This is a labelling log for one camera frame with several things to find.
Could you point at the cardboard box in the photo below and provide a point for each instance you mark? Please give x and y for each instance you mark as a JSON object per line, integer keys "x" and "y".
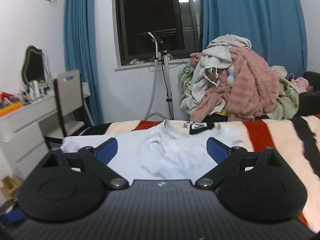
{"x": 10, "y": 187}

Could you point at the blue curtain right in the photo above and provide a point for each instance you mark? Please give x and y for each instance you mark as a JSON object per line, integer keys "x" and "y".
{"x": 276, "y": 29}

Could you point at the white drawer dresser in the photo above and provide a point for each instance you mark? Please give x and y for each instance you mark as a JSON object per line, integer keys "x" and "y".
{"x": 23, "y": 131}

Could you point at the white polo shirt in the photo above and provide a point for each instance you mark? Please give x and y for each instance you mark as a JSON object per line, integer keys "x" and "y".
{"x": 161, "y": 152}

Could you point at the blue curtain left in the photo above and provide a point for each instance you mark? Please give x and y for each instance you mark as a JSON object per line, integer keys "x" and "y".
{"x": 80, "y": 49}

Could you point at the green patterned blanket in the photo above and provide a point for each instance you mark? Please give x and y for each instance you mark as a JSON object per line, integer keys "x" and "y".
{"x": 288, "y": 99}

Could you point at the beige hoodie on pile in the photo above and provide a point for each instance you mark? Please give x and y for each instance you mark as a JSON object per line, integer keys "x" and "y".
{"x": 203, "y": 70}

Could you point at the grey black chair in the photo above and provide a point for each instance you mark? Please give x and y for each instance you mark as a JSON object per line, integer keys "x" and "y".
{"x": 72, "y": 112}

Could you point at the wavy frame mirror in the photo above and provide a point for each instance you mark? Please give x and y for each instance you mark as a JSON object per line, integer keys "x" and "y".
{"x": 35, "y": 66}

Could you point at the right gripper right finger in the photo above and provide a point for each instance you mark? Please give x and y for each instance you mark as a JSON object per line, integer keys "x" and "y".
{"x": 237, "y": 168}

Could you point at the dark window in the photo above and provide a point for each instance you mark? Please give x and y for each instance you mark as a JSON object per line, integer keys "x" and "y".
{"x": 178, "y": 24}

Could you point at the orange box on dresser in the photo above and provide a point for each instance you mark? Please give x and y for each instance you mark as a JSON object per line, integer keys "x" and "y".
{"x": 10, "y": 108}

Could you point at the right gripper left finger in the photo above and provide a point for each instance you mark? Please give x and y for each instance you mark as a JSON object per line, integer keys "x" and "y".
{"x": 97, "y": 160}

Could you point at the pink fluffy blanket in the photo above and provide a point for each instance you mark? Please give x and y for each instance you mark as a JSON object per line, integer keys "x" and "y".
{"x": 254, "y": 92}

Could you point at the blue curtain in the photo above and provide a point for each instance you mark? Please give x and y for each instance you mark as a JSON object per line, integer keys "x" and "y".
{"x": 80, "y": 49}
{"x": 276, "y": 29}

